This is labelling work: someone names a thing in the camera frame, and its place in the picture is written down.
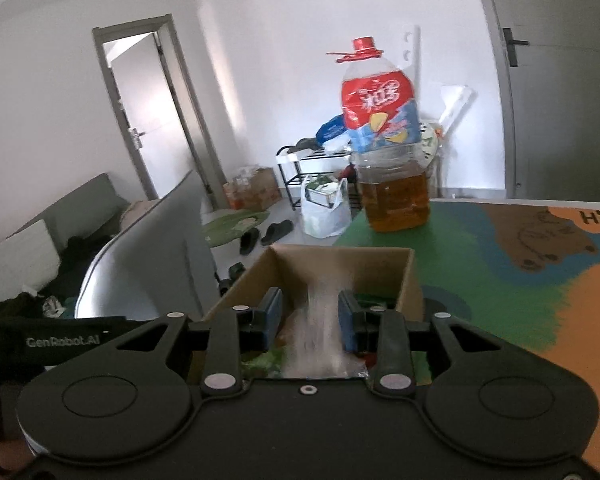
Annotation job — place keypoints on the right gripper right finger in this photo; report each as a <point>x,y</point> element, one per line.
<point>383,334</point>

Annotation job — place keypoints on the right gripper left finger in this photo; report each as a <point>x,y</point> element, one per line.
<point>234,332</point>

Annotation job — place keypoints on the green snack packet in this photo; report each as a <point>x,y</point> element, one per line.
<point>265,365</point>

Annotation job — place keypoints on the white snack packet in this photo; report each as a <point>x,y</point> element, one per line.
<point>313,343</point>

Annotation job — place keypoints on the person left hand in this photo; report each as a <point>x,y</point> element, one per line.
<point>0,449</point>

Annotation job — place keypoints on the open cardboard box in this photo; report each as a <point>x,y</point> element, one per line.
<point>376,272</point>

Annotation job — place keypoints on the white pillow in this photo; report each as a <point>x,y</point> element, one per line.
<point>28,262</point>

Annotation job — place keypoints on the black slipper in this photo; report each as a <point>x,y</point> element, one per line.
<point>276,231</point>
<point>248,241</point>

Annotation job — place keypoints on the grey chair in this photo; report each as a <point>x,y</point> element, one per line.
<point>160,263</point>

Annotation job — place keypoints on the green floor mat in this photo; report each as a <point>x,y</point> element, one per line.
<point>223,230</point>

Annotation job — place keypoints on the white plastic bag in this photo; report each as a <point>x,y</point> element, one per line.
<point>325,206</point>

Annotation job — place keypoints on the grey sofa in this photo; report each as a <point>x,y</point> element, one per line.
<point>79,224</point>

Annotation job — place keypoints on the brown box on floor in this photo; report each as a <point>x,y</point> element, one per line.
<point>254,188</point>

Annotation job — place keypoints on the colourful cartoon table mat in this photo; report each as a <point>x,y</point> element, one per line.
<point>529,272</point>

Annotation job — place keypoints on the black shoe rack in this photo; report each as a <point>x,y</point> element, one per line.
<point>295,165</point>

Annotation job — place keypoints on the panda pattern cushion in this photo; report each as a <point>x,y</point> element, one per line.
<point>431,136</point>

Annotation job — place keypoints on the blue bag on rack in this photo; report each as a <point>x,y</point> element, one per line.
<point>331,130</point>

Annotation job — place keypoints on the large cooking oil bottle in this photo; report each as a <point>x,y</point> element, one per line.
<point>380,113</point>

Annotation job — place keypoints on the open white door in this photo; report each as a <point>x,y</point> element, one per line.
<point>156,107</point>

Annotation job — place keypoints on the grey door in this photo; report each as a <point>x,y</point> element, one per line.
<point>551,101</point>

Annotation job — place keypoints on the black door handle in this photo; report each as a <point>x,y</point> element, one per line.
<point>511,45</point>

